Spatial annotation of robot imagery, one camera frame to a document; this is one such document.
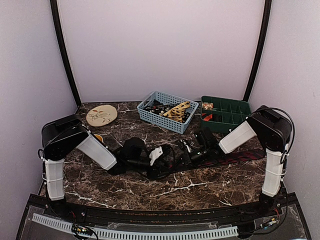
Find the black frame post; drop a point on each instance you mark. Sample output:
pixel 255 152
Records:
pixel 63 52
pixel 259 49

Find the yellow beetle print tie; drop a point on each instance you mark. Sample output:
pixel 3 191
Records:
pixel 178 113

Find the beige floral plate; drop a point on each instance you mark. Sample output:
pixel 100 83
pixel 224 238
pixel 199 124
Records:
pixel 101 115

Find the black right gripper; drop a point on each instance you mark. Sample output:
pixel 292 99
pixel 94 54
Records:
pixel 187 160

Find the cream floral mug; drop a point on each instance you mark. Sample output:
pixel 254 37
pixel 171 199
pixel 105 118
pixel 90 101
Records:
pixel 100 138

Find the rolled cream tropical print tie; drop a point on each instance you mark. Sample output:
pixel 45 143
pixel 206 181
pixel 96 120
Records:
pixel 207 106

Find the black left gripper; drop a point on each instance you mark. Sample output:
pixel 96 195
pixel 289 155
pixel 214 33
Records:
pixel 158 168

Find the black front rail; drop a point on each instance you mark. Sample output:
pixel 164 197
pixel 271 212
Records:
pixel 242 215

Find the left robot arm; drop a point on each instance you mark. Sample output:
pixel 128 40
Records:
pixel 62 136

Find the light blue plastic basket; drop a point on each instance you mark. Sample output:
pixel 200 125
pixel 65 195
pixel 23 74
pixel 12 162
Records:
pixel 162 121

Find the red navy striped tie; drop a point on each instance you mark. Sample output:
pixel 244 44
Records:
pixel 237 156

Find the green divided organizer tray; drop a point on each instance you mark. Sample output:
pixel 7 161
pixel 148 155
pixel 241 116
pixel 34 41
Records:
pixel 227 114

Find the black left frame post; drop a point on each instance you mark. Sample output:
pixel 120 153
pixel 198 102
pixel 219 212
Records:
pixel 63 52

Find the rolled orange navy striped tie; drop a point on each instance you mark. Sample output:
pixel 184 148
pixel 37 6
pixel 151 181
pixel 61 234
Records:
pixel 206 117

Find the black white floral tie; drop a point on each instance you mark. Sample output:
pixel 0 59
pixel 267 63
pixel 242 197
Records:
pixel 158 108

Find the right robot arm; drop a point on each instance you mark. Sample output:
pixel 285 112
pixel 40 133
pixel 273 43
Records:
pixel 275 130

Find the grey slotted cable duct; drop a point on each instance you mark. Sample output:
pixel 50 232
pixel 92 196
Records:
pixel 123 231

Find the black right frame post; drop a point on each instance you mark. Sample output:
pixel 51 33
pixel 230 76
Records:
pixel 259 49

